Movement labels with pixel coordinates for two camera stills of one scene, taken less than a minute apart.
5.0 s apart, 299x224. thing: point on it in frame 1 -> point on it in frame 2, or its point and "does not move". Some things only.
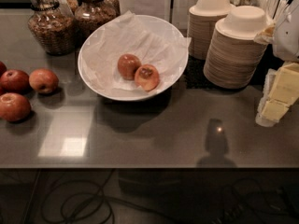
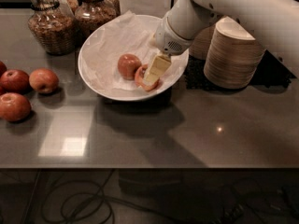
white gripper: [288, 36] -> [168, 38]
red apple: [147, 77] does not move
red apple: [127, 64] does not move
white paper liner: [127, 35] does not move
